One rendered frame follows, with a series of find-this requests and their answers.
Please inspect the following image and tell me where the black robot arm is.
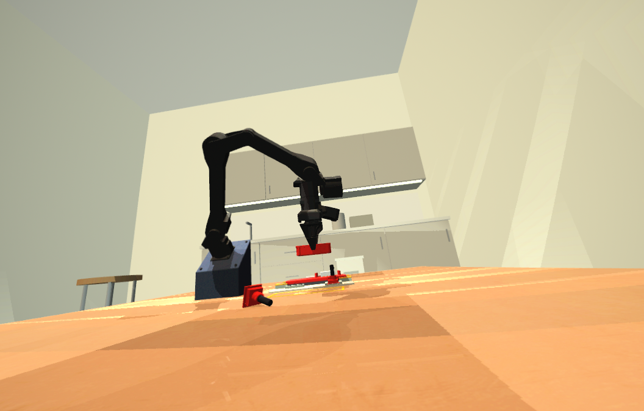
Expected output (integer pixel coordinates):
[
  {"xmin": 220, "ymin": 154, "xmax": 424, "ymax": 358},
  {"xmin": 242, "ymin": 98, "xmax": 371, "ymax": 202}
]
[{"xmin": 201, "ymin": 128, "xmax": 343, "ymax": 261}]

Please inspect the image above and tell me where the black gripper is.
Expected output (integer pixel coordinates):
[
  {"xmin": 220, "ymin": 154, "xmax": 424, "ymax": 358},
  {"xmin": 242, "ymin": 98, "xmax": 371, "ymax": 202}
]
[{"xmin": 298, "ymin": 196, "xmax": 323, "ymax": 250}]

